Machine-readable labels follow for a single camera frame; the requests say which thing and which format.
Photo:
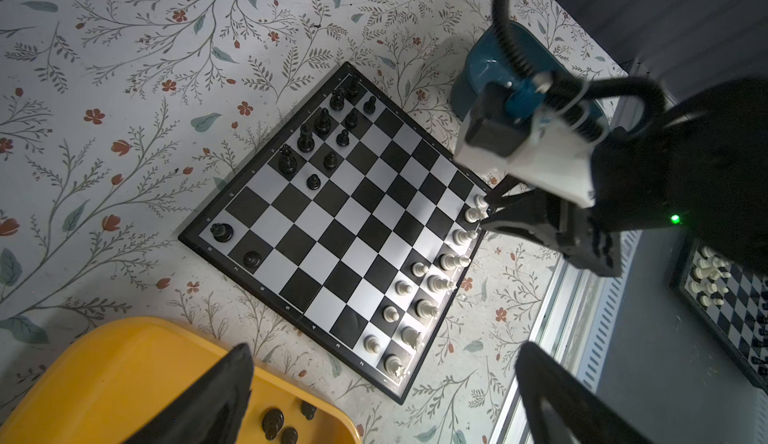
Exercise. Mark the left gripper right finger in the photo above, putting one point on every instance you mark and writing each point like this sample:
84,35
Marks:
561,410

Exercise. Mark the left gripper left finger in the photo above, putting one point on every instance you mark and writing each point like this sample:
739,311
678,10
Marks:
209,411

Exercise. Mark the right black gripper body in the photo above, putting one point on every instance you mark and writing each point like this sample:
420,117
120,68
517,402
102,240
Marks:
552,222

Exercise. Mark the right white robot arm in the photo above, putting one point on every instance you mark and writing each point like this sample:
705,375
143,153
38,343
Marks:
704,160

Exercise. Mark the black pieces in yellow tray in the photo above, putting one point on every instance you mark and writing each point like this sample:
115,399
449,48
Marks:
273,424

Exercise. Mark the black white chess board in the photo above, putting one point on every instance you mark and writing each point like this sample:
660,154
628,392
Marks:
354,224

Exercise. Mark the yellow plastic tray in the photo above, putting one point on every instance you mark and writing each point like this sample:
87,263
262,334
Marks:
116,379

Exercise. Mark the teal plastic tray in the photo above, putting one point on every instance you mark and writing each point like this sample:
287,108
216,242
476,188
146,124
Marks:
498,71

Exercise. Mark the aluminium front rail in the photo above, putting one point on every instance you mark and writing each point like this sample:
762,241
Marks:
578,315

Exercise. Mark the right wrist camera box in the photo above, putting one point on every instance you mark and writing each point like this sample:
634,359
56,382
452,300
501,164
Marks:
554,160

